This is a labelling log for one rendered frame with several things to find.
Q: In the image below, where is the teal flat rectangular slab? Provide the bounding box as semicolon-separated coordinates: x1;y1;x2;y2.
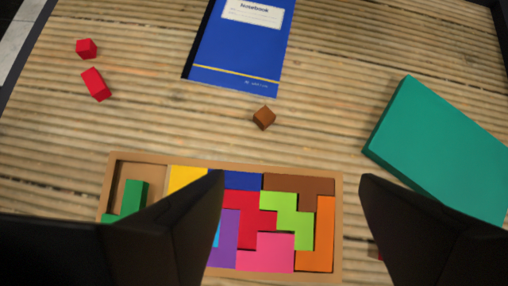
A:
361;74;508;227

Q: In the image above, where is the wooden puzzle board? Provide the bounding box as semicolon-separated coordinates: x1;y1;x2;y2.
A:
95;150;343;283

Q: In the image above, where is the blue notebook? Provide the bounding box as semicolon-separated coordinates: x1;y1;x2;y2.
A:
180;0;296;101

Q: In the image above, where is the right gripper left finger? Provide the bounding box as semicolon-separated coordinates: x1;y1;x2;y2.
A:
0;169;225;286

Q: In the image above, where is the yellow u-shaped puzzle piece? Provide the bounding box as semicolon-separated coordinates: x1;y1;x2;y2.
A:
167;165;208;195

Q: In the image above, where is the purple puzzle piece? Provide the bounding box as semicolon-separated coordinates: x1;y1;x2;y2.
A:
206;209;241;269

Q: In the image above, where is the pink puzzle piece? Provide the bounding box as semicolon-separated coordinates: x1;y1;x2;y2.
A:
236;231;295;273

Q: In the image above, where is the orange puzzle piece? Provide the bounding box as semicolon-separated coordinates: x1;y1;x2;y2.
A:
294;195;335;272

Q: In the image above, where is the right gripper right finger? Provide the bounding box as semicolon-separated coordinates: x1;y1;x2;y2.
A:
358;173;508;286

